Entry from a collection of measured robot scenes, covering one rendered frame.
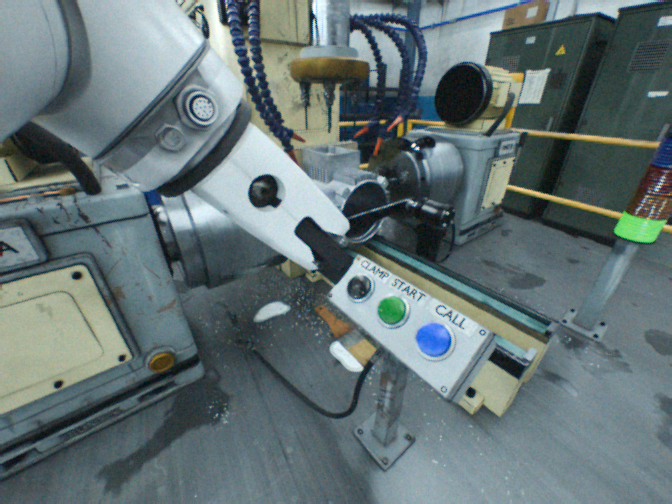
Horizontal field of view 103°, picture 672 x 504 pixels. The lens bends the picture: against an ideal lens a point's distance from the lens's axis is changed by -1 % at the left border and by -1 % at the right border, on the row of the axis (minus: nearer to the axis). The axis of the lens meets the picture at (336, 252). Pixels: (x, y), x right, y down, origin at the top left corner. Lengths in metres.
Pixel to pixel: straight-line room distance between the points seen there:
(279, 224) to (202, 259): 0.35
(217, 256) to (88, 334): 0.19
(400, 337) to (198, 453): 0.37
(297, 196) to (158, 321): 0.39
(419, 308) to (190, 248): 0.36
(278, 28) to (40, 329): 0.78
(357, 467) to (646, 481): 0.40
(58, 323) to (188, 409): 0.24
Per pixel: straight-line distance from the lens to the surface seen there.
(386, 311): 0.29
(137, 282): 0.48
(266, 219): 0.16
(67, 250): 0.46
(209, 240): 0.48
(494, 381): 0.55
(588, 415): 0.67
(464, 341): 0.27
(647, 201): 0.73
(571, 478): 0.59
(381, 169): 0.90
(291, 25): 0.92
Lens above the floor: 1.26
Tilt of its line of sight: 29 degrees down
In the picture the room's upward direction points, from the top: straight up
